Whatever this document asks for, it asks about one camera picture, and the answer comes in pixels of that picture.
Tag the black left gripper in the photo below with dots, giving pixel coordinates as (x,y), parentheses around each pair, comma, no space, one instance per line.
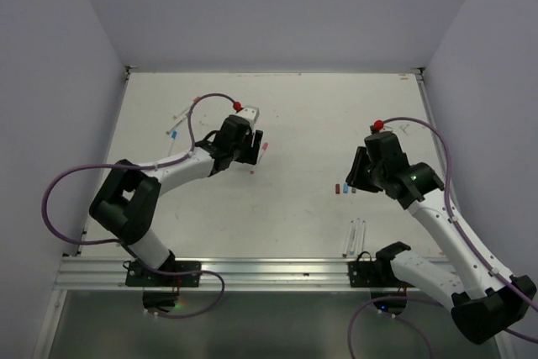
(253,143)

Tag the grey capped marker far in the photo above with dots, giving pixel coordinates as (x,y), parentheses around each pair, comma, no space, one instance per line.
(176,125)

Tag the orange capped white marker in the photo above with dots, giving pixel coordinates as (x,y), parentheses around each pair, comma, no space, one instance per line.
(183,112)

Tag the dark red capped white marker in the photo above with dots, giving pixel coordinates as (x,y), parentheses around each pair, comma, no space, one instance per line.
(347,238)

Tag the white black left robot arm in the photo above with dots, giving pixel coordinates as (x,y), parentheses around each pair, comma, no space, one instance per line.
(126,202)

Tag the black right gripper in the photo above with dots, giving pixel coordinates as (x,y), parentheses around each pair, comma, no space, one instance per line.
(355,176)

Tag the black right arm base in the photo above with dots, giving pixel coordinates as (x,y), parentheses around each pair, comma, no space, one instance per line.
(376,274)

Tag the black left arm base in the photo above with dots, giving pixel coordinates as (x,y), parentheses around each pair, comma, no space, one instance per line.
(172,274)

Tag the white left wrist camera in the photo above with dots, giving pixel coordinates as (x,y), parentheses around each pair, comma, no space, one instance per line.
(250,114)

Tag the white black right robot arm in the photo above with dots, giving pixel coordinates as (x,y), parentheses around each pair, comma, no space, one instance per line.
(483,296)

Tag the aluminium mounting rail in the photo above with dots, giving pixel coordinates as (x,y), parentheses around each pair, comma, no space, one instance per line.
(240,274)

